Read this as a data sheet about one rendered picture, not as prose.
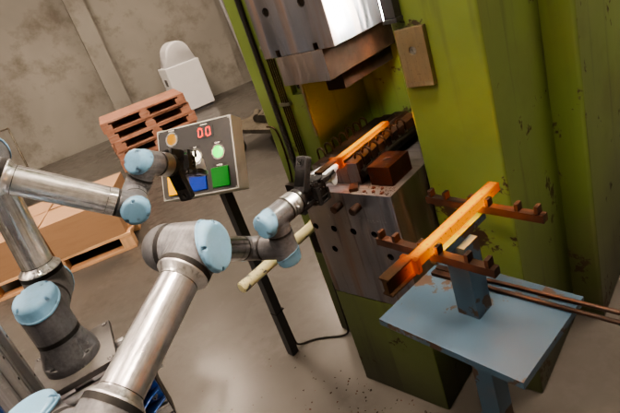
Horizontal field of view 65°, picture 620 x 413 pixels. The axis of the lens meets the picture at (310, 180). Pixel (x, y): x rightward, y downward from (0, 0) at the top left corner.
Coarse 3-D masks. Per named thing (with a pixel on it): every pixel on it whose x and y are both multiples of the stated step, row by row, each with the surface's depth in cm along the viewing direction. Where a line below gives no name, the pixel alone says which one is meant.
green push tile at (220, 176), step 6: (216, 168) 179; (222, 168) 178; (228, 168) 177; (216, 174) 179; (222, 174) 178; (228, 174) 177; (216, 180) 179; (222, 180) 178; (228, 180) 177; (216, 186) 179; (222, 186) 179
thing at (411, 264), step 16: (480, 192) 119; (496, 192) 120; (464, 208) 114; (480, 208) 116; (448, 224) 110; (432, 240) 107; (400, 256) 104; (416, 256) 103; (384, 272) 100; (400, 272) 100; (416, 272) 102; (384, 288) 99; (400, 288) 100
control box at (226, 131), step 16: (176, 128) 187; (192, 128) 185; (208, 128) 182; (224, 128) 179; (240, 128) 184; (160, 144) 190; (176, 144) 187; (192, 144) 184; (208, 144) 182; (224, 144) 179; (240, 144) 182; (208, 160) 181; (224, 160) 179; (240, 160) 180; (208, 176) 181; (240, 176) 178; (208, 192) 181; (224, 192) 182
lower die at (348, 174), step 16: (400, 112) 183; (368, 128) 181; (384, 128) 173; (400, 128) 172; (384, 144) 165; (320, 160) 169; (352, 160) 157; (368, 160) 159; (352, 176) 158; (368, 176) 159
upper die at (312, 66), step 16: (368, 32) 156; (384, 32) 162; (336, 48) 144; (352, 48) 150; (368, 48) 156; (384, 48) 162; (288, 64) 151; (304, 64) 147; (320, 64) 143; (336, 64) 145; (352, 64) 150; (288, 80) 155; (304, 80) 150; (320, 80) 146
